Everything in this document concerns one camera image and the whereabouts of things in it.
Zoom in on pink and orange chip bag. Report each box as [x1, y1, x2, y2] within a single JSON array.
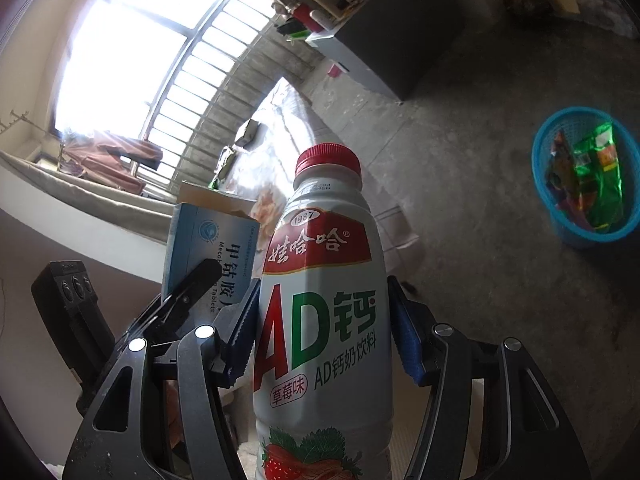
[[545, 130, 591, 221]]

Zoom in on metal window railing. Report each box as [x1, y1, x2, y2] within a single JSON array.
[[135, 0, 321, 196]]

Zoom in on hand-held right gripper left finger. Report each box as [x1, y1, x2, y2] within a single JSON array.
[[62, 277, 261, 480]]

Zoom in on blue plastic basket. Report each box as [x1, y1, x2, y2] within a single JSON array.
[[531, 106, 640, 250]]

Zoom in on gold biscuit packet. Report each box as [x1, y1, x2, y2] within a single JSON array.
[[215, 145, 241, 191]]

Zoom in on white drink bottle red label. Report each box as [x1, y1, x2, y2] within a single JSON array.
[[252, 143, 396, 480]]

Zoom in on hanging pink clothes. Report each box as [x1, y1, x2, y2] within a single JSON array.
[[65, 130, 163, 196]]

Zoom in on grey cabinet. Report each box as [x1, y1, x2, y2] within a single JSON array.
[[306, 0, 493, 106]]

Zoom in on large green chip bag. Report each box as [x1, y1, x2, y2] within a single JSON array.
[[572, 122, 623, 233]]

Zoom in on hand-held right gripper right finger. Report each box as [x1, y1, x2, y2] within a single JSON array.
[[387, 275, 593, 480]]

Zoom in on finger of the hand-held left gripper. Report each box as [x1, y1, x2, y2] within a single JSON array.
[[127, 258, 223, 343]]

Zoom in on blue and white medicine box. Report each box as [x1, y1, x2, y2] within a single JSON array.
[[161, 180, 261, 316]]

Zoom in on beige curtain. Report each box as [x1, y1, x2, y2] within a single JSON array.
[[0, 152, 176, 251]]

